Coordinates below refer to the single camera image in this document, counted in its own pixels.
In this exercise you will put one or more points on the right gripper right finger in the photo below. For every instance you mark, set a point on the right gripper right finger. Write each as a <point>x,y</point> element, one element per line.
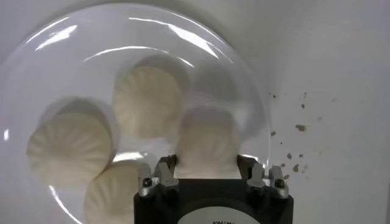
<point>257,178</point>

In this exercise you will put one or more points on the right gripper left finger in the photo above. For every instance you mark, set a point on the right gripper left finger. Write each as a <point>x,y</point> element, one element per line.
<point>161,176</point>

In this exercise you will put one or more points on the white steamed baozi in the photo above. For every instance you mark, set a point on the white steamed baozi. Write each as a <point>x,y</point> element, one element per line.
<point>112,198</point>
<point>70,149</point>
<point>207,146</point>
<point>149,100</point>

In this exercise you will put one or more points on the white round plate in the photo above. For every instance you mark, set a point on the white round plate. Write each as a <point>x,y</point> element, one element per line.
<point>76,70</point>

